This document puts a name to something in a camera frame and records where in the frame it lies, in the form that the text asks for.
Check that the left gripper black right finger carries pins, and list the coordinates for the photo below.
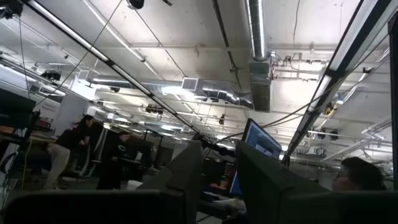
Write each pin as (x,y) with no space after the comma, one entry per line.
(273,193)

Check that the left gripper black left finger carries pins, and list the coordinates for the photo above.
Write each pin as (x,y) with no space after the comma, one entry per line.
(174,199)

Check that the small blue screen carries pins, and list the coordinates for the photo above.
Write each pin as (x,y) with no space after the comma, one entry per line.
(235,186)

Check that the white bucket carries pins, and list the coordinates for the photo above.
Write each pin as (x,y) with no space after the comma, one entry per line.
(133,185)

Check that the computer monitor with blue screen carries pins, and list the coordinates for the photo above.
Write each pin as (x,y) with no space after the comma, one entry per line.
(259,138)

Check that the pair of black spotlights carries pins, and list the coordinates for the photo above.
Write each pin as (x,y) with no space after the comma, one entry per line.
(333,134)

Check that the black ceiling-mounted box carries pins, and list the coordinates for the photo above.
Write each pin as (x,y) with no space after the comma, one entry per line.
(154,109)

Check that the wooden workbench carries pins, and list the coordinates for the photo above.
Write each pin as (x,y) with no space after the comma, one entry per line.
(40,137)

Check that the long ceiling light bar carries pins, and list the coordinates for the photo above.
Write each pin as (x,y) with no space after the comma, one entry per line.
(351,43)
(68,30)

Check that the black track spotlights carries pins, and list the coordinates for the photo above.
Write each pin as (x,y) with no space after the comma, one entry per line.
(51,75)

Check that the black monitor back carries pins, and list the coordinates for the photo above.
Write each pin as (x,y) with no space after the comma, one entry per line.
(15,109)

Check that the black ceiling-mounted device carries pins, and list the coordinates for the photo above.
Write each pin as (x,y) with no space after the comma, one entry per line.
(11,7)

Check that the silver duct with vent grille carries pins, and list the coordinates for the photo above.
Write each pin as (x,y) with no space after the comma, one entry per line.
(217,93)

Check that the black vertical metal post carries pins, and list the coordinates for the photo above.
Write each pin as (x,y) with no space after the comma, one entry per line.
(394,109)

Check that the silver round ventilation duct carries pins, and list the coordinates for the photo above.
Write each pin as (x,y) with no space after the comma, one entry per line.
(258,31)

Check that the black dome camera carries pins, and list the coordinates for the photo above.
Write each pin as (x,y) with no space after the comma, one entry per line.
(136,3)

